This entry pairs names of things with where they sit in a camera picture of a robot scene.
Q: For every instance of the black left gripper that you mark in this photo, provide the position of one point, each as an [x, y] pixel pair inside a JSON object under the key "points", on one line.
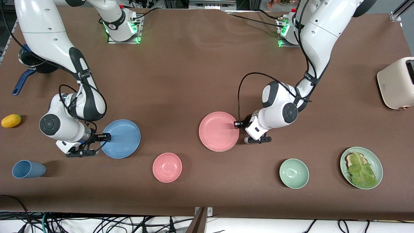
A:
{"points": [[245, 123]]}

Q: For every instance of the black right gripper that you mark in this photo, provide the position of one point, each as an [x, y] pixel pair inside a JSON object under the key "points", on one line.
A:
{"points": [[96, 137]]}

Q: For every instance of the blue plate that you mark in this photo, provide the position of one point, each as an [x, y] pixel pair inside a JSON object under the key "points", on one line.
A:
{"points": [[124, 139]]}

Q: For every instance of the pink plate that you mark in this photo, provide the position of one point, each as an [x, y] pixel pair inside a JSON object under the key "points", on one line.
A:
{"points": [[216, 131]]}

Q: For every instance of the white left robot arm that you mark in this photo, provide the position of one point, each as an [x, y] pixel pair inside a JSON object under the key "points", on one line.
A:
{"points": [[323, 32]]}

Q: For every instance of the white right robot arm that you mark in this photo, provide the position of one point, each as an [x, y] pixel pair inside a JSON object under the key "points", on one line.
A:
{"points": [[45, 32]]}

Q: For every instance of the small pink bowl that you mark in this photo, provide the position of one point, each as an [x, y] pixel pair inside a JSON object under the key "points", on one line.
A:
{"points": [[167, 167]]}

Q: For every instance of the small green bowl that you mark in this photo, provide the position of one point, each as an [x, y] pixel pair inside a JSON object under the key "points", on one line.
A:
{"points": [[294, 173]]}

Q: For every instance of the blue cup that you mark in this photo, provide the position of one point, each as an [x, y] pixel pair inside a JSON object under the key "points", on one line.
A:
{"points": [[27, 169]]}

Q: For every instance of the yellow lemon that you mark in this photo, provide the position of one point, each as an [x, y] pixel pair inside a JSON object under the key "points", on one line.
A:
{"points": [[11, 121]]}

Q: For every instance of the blue pot with glass lid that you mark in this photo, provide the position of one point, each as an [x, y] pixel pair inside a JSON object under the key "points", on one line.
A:
{"points": [[24, 79]]}

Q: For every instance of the dark angled bar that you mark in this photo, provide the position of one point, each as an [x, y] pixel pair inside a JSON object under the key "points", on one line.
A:
{"points": [[198, 223]]}

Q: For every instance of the toast slice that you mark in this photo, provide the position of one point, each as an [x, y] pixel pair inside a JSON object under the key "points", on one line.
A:
{"points": [[348, 158]]}

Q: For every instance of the grey power strip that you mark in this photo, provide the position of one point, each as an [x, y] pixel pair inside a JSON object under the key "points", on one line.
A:
{"points": [[210, 5]]}

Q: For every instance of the green lettuce leaf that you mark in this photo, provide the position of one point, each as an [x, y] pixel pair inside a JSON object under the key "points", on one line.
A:
{"points": [[362, 173]]}

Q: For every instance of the green plate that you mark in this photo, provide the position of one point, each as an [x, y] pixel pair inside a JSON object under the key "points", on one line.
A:
{"points": [[376, 161]]}

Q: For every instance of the beige toaster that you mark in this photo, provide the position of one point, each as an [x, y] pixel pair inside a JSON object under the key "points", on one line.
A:
{"points": [[396, 84]]}

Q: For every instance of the metal table edge bracket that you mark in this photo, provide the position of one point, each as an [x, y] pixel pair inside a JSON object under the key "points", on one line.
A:
{"points": [[209, 211]]}

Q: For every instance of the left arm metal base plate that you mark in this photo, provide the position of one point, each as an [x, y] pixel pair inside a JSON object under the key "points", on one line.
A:
{"points": [[284, 44]]}

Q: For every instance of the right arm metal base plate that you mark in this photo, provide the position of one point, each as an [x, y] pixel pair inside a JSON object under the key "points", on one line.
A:
{"points": [[124, 42]]}

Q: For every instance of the aluminium frame profile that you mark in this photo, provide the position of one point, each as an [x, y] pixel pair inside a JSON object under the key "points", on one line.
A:
{"points": [[396, 15]]}

